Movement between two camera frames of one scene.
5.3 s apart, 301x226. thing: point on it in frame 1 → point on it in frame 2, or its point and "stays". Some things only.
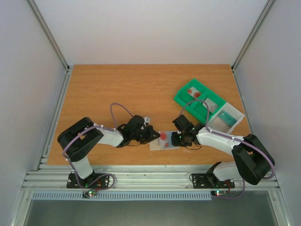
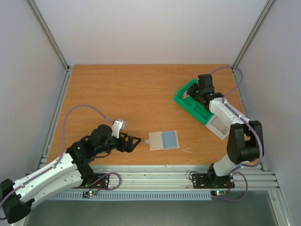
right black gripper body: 178,138 → 197,92
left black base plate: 95,181 stays
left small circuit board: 86,194 stays
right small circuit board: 218,193 stays
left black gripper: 150,136 → 129,144
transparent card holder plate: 164,142 stays
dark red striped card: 165,140 → 185,95
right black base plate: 209,181 stays
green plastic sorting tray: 195,90 stays
